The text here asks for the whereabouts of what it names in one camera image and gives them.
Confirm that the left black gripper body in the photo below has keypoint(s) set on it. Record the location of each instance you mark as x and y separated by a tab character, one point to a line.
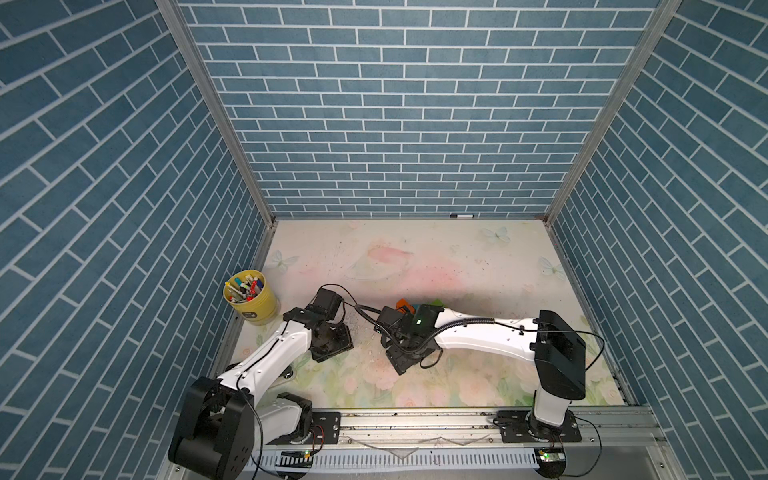
335	340

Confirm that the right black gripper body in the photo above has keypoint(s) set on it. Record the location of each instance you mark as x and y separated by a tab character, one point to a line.
401	355

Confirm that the orange block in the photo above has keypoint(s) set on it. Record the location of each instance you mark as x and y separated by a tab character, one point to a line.
405	305

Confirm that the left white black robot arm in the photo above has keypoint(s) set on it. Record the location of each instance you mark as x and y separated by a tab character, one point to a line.
222	427

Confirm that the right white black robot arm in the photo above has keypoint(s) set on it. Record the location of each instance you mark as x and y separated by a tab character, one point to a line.
557	352

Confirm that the yellow pen cup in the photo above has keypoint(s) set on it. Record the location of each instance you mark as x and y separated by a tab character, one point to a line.
249	294

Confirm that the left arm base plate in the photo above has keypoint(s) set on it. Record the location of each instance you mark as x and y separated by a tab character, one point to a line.
324	427

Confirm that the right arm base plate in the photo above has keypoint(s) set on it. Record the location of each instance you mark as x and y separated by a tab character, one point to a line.
518	426

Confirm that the aluminium front rail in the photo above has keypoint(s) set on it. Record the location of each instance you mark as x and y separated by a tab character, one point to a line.
462	443

